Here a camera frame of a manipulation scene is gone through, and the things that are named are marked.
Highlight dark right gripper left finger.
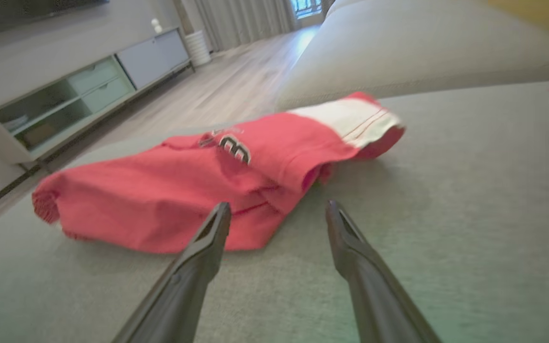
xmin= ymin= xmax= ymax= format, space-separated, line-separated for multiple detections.
xmin=112 ymin=202 xmax=232 ymax=343

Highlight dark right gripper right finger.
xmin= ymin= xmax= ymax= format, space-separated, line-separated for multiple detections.
xmin=326 ymin=200 xmax=442 ymax=343

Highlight red basketball jersey white sleeves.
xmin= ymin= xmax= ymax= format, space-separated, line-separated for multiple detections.
xmin=31 ymin=91 xmax=406 ymax=254

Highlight grey tv cabinet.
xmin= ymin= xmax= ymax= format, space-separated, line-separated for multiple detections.
xmin=0 ymin=26 xmax=195 ymax=165

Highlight white ribbed cylinder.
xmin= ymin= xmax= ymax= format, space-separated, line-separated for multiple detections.
xmin=184 ymin=30 xmax=213 ymax=67

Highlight large grey sofa seat cushion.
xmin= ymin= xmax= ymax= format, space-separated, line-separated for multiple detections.
xmin=274 ymin=0 xmax=549 ymax=111

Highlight grey curtain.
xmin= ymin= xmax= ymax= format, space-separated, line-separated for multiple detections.
xmin=193 ymin=0 xmax=299 ymax=52

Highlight balcony window with railing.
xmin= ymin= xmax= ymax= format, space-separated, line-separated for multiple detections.
xmin=290 ymin=0 xmax=325 ymax=20

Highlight black television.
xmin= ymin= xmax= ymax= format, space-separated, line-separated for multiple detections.
xmin=0 ymin=0 xmax=111 ymax=39

